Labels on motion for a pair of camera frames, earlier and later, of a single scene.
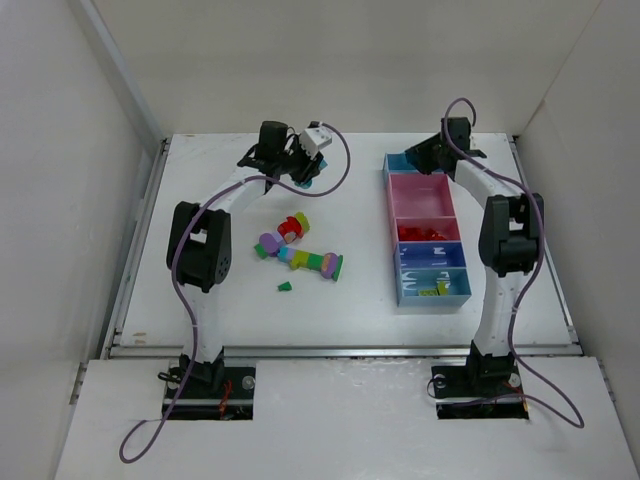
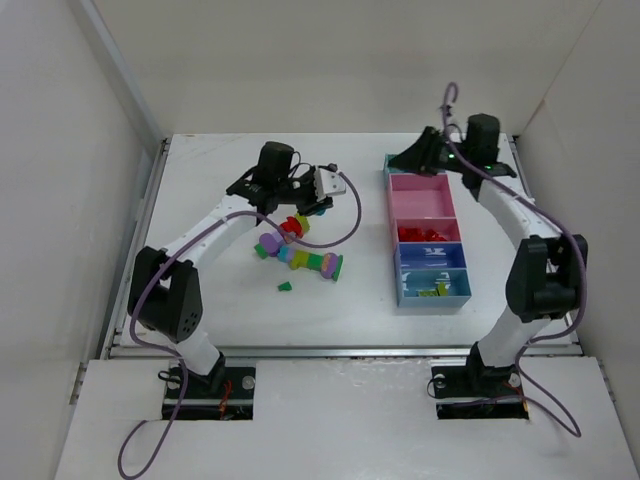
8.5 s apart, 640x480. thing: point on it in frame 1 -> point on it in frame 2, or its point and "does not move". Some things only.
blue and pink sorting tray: x=430 y=269 does not move
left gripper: x=307 y=167 -> x=307 y=201
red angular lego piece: x=412 y=234 does not move
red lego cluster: x=429 y=234 does not move
